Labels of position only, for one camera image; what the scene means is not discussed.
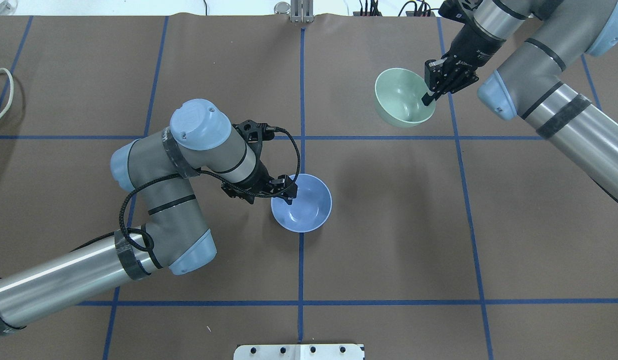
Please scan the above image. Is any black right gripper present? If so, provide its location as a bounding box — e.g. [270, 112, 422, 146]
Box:
[421, 22, 504, 106]

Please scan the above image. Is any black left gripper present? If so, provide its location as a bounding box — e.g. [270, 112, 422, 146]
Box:
[220, 160, 298, 206]

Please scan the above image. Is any blue bowl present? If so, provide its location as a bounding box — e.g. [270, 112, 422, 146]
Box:
[270, 173, 333, 233]

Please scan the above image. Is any green bowl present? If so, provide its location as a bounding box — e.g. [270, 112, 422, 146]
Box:
[374, 68, 436, 128]

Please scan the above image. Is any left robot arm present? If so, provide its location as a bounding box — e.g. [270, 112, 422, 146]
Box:
[0, 98, 302, 338]

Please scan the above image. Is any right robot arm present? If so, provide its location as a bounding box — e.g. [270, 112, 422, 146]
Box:
[421, 0, 618, 203]

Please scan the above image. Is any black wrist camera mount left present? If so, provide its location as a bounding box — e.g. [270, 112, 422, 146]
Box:
[232, 120, 277, 158]

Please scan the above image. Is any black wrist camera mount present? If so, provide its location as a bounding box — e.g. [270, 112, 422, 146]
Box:
[437, 0, 483, 24]
[232, 120, 277, 158]

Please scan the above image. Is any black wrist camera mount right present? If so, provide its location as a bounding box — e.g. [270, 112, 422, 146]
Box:
[437, 0, 483, 24]

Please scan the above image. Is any aluminium frame post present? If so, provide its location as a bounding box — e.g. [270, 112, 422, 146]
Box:
[289, 0, 315, 23]

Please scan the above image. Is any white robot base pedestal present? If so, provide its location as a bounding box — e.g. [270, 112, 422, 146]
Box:
[233, 343, 366, 360]

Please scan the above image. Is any white toaster power cable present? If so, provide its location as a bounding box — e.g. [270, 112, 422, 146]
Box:
[0, 68, 15, 121]

